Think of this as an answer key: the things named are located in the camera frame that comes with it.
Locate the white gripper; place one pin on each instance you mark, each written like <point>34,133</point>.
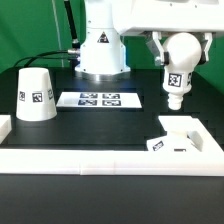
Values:
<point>133,17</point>

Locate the white lamp bulb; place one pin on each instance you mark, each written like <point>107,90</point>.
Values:
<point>184,54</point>

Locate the white lamp base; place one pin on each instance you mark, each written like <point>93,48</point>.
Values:
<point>177,137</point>

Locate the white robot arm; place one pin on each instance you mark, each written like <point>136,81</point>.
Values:
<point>102,55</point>

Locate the white lamp shade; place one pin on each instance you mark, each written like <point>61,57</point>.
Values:
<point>35,97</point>

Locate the white marker tag sheet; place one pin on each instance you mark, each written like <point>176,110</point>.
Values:
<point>99,100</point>

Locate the white table border frame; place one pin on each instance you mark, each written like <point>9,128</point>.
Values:
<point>209,161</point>

